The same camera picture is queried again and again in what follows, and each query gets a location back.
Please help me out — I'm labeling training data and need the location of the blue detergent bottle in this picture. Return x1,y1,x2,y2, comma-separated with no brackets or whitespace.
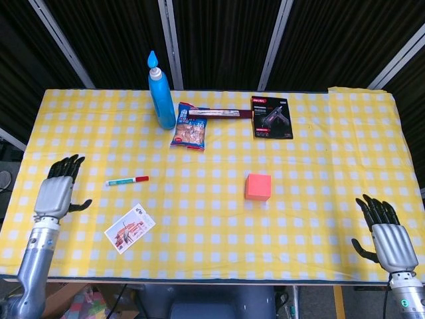
147,50,177,130

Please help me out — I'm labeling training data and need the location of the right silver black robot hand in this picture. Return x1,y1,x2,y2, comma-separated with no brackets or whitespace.
351,194,419,275

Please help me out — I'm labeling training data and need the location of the orange cube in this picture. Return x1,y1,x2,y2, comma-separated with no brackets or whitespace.
244,173,272,203

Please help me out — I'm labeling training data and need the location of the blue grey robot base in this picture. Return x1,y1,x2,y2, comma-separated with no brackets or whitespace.
139,284,276,319

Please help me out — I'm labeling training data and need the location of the white illustrated postcard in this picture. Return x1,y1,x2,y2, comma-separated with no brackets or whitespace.
104,203,157,255

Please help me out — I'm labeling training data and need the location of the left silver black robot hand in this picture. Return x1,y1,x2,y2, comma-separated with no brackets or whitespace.
33,154,93,221

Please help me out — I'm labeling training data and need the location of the white metal frame post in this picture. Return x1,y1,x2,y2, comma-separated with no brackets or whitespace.
28,0,96,89
0,128,27,152
367,33,425,90
257,0,295,91
157,0,185,90

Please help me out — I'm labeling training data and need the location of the colourful foam mat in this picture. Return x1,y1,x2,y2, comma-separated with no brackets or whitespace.
61,288,110,319

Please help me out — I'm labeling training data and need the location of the dark red long box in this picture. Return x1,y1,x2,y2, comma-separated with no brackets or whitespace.
187,108,254,119

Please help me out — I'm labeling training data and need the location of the yellow white checkered tablecloth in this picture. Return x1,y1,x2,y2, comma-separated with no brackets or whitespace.
0,86,425,283

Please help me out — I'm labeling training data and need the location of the red capped green white marker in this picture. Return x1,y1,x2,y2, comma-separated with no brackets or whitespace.
105,175,150,187

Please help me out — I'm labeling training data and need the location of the blue snack bag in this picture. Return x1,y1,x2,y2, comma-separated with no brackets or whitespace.
169,102,208,152

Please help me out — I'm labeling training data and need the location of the black glue gun package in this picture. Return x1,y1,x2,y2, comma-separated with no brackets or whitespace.
250,96,294,140

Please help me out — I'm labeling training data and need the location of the brown cardboard box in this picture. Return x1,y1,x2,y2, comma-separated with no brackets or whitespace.
42,282,97,319

